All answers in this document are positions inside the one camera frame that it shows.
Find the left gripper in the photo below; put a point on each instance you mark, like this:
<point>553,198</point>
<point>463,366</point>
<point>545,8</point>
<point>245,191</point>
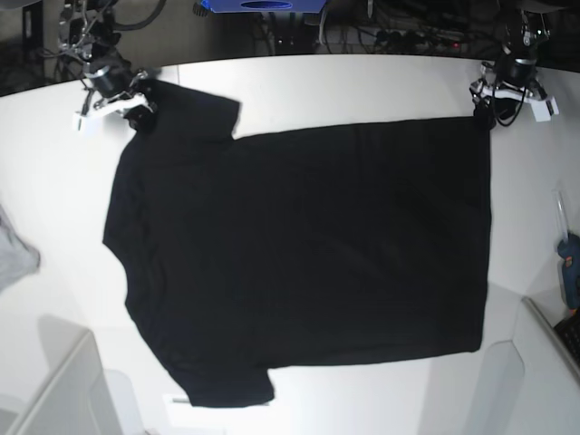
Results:
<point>503,89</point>

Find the black T-shirt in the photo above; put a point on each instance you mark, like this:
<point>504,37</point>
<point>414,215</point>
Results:
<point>339,245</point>

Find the blue glue gun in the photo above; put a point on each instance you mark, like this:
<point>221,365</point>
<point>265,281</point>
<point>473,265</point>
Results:
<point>568,251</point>

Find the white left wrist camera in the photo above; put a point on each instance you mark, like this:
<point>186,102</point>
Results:
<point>544,110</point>

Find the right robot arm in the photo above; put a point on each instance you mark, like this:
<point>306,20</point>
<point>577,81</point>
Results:
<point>89,34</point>

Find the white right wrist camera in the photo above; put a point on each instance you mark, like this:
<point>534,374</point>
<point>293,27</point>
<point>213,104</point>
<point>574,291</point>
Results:
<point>90,123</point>

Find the grey cloth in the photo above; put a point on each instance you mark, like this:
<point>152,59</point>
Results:
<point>18,259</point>

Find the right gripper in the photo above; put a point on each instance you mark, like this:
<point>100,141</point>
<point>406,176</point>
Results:
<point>117,89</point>

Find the black keyboard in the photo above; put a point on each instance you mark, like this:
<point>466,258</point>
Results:
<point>568,331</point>

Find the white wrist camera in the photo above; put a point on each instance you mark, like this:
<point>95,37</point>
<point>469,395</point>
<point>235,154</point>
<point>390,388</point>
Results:
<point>544,110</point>
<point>90,123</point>

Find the blue box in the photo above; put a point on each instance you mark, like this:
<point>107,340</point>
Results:
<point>247,6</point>

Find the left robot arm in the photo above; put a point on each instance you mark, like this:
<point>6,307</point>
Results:
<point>524,32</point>

